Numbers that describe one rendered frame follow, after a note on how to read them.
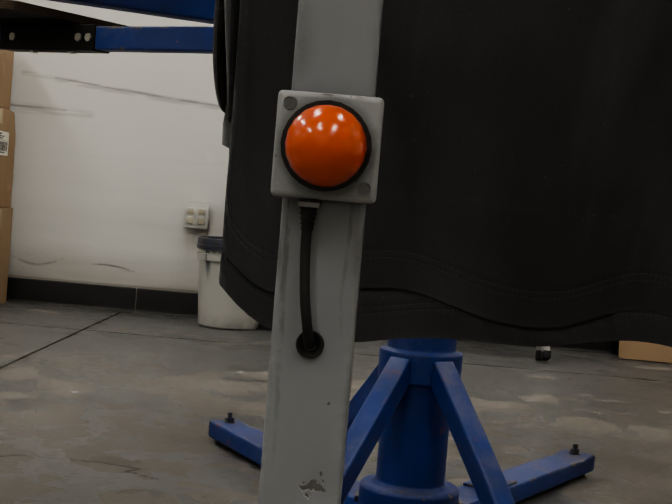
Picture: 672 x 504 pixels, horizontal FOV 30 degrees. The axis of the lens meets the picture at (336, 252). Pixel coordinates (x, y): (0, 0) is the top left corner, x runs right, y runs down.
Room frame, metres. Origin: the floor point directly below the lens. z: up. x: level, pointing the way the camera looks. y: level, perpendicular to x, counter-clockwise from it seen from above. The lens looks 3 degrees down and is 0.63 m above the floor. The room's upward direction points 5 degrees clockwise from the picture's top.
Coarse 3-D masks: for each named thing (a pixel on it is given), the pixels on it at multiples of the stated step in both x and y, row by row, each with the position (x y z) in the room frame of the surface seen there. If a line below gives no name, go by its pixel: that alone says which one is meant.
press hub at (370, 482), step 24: (384, 360) 2.20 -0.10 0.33; (432, 360) 2.16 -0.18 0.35; (456, 360) 2.19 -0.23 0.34; (408, 408) 2.17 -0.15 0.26; (432, 408) 2.18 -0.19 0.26; (384, 432) 2.20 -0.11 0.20; (408, 432) 2.17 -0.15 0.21; (432, 432) 2.18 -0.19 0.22; (384, 456) 2.20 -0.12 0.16; (408, 456) 2.17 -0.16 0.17; (432, 456) 2.18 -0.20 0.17; (384, 480) 2.19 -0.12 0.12; (408, 480) 2.17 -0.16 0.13; (432, 480) 2.18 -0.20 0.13
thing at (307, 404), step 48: (336, 0) 0.60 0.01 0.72; (336, 48) 0.60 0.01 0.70; (288, 96) 0.59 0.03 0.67; (336, 96) 0.59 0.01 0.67; (288, 192) 0.59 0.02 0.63; (336, 192) 0.59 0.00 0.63; (288, 240) 0.60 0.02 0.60; (336, 240) 0.60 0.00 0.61; (288, 288) 0.60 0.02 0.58; (336, 288) 0.60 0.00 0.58; (288, 336) 0.60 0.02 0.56; (336, 336) 0.60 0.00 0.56; (288, 384) 0.60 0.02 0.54; (336, 384) 0.60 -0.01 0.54; (288, 432) 0.60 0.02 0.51; (336, 432) 0.60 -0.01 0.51; (288, 480) 0.60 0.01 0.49; (336, 480) 0.60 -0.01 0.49
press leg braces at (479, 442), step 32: (384, 384) 2.13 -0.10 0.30; (448, 384) 2.13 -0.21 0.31; (352, 416) 2.40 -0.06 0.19; (384, 416) 2.10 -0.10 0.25; (448, 416) 2.11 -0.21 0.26; (352, 448) 2.04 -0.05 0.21; (480, 448) 2.05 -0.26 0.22; (352, 480) 2.02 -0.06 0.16; (480, 480) 2.01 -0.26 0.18; (512, 480) 2.56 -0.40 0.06
